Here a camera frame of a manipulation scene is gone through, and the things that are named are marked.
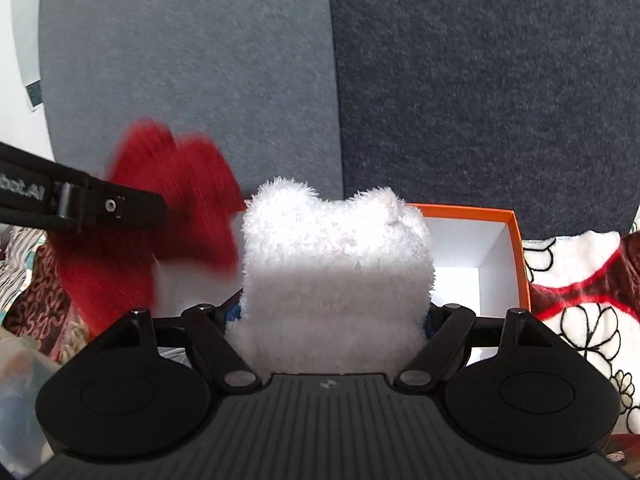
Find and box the small wall control panel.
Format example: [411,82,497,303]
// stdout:
[25,80,46,111]

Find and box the orange cardboard box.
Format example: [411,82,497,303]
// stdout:
[152,202,532,361]

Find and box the white plush toy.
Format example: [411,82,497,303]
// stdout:
[227,176,436,376]

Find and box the striped patterned cloth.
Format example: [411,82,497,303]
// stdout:
[0,225,91,366]

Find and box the light grey felt panel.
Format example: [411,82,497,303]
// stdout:
[39,0,346,206]

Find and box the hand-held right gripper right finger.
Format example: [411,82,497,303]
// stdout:
[395,304,568,392]

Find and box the clear plastic storage box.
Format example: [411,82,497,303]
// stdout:
[0,335,66,476]

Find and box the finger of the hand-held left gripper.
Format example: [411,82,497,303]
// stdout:
[80,177,169,233]

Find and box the red and white floral blanket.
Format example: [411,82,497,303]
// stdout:
[520,230,640,436]

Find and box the dark grey felt panel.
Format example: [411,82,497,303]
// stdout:
[325,0,640,241]

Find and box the red fluffy cloth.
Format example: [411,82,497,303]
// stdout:
[50,120,246,341]

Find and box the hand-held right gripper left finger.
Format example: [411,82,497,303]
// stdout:
[87,290,263,393]

